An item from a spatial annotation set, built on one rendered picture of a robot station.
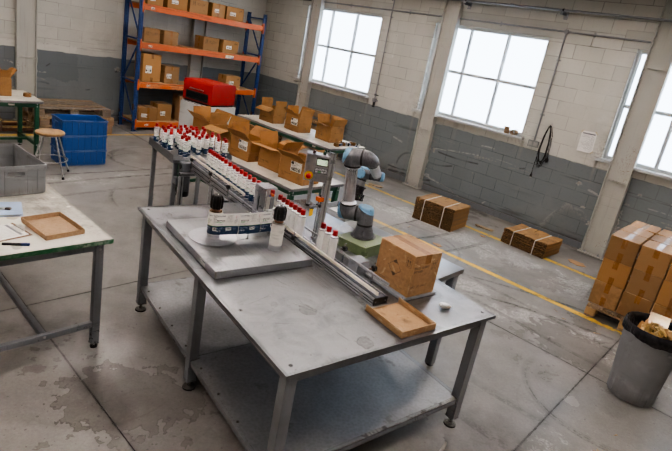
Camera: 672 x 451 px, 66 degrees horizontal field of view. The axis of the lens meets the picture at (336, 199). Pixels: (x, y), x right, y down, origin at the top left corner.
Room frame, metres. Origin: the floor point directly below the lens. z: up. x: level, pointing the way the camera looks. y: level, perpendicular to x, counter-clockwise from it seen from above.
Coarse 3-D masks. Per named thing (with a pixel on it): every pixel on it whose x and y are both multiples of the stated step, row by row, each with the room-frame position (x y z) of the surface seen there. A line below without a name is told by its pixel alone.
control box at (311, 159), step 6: (306, 156) 3.49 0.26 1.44; (312, 156) 3.42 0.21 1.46; (318, 156) 3.42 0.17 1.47; (324, 156) 3.43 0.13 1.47; (306, 162) 3.42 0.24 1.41; (312, 162) 3.42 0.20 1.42; (306, 168) 3.42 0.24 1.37; (312, 168) 3.42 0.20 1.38; (324, 168) 3.43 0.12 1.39; (312, 174) 3.42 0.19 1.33; (318, 174) 3.42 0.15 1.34; (312, 180) 3.42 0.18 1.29; (318, 180) 3.42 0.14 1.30; (324, 180) 3.43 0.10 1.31
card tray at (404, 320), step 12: (372, 312) 2.55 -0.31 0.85; (384, 312) 2.61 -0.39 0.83; (396, 312) 2.64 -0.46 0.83; (408, 312) 2.66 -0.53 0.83; (420, 312) 2.63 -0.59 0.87; (384, 324) 2.47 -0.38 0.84; (396, 324) 2.50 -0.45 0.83; (408, 324) 2.53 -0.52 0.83; (420, 324) 2.55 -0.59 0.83; (432, 324) 2.51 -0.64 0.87; (408, 336) 2.40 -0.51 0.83
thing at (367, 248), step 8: (352, 232) 3.60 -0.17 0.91; (344, 240) 3.46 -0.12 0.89; (352, 240) 3.45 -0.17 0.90; (360, 240) 3.47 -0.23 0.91; (368, 240) 3.49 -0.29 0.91; (376, 240) 3.51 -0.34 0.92; (352, 248) 3.41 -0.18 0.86; (360, 248) 3.36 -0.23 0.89; (368, 248) 3.35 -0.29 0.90; (376, 248) 3.43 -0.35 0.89; (368, 256) 3.37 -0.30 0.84
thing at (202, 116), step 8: (192, 112) 6.25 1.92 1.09; (200, 112) 6.46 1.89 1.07; (208, 112) 6.56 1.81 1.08; (216, 112) 6.22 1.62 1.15; (224, 112) 6.52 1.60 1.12; (200, 120) 6.28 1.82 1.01; (208, 120) 6.55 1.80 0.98; (216, 120) 6.24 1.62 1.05; (224, 120) 6.33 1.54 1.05; (200, 128) 6.27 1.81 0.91
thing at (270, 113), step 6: (264, 102) 8.61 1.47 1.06; (270, 102) 8.71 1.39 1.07; (276, 102) 8.37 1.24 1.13; (282, 102) 8.46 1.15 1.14; (258, 108) 8.41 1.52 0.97; (264, 108) 8.39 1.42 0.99; (270, 108) 8.37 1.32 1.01; (276, 108) 8.38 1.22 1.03; (282, 108) 8.49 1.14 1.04; (264, 114) 8.48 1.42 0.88; (270, 114) 8.40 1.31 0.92; (276, 114) 8.40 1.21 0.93; (282, 114) 8.51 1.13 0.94; (264, 120) 8.47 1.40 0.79; (270, 120) 8.39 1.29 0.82; (276, 120) 8.41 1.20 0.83; (282, 120) 8.52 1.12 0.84
